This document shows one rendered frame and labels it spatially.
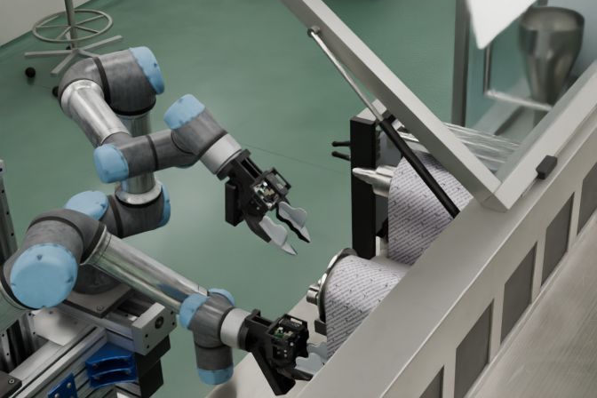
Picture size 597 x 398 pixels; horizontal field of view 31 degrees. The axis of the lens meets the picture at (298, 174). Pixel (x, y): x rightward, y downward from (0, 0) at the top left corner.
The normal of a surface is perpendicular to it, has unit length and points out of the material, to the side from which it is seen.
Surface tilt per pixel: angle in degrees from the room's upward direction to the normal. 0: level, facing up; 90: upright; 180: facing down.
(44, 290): 85
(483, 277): 90
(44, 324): 0
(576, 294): 0
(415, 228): 92
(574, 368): 0
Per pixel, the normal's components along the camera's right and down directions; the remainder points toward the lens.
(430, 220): -0.54, 0.48
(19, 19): 0.84, 0.25
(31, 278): 0.11, 0.44
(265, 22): -0.04, -0.85
